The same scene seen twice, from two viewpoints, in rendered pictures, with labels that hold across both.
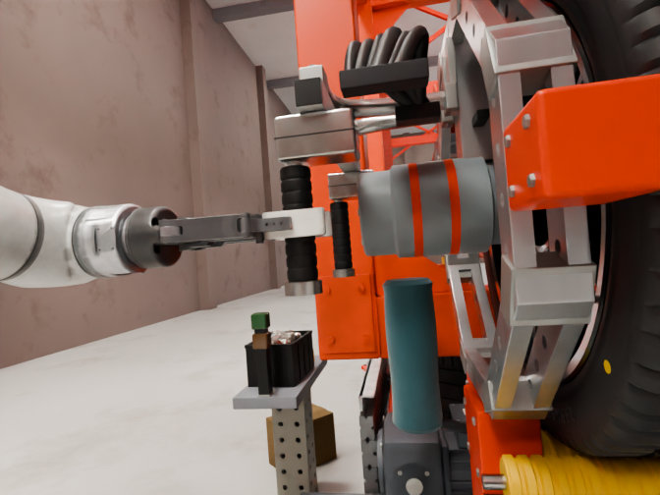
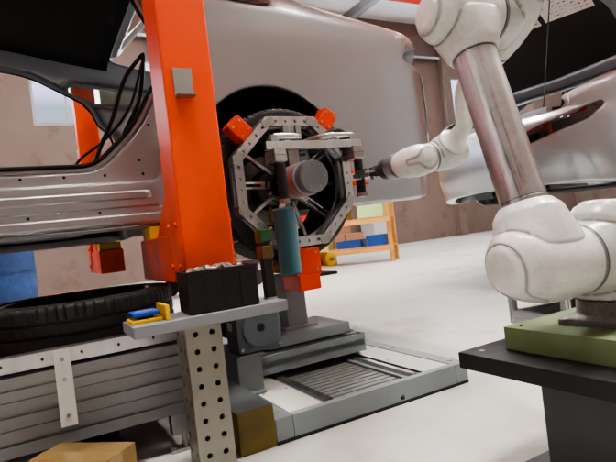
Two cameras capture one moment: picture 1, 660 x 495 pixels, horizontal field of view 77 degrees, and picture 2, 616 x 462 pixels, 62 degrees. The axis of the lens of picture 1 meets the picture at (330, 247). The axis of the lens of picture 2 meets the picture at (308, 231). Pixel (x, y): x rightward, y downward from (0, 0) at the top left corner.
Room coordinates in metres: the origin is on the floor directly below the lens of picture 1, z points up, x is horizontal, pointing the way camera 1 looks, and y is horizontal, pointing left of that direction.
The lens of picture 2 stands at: (1.91, 1.49, 0.63)
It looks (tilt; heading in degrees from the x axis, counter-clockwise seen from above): 0 degrees down; 232
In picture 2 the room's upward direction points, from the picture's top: 7 degrees counter-clockwise
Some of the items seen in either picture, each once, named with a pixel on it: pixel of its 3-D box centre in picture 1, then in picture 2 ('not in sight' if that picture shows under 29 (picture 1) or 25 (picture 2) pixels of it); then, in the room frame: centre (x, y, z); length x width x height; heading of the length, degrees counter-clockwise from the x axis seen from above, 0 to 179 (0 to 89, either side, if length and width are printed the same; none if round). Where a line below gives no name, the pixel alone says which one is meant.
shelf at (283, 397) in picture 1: (287, 377); (207, 315); (1.26, 0.16, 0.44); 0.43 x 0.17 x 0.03; 170
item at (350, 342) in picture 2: not in sight; (296, 346); (0.57, -0.39, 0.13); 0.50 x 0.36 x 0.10; 170
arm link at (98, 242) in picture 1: (121, 240); (395, 166); (0.52, 0.26, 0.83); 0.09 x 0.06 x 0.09; 170
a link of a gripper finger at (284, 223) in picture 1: (265, 224); not in sight; (0.44, 0.07, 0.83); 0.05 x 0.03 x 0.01; 80
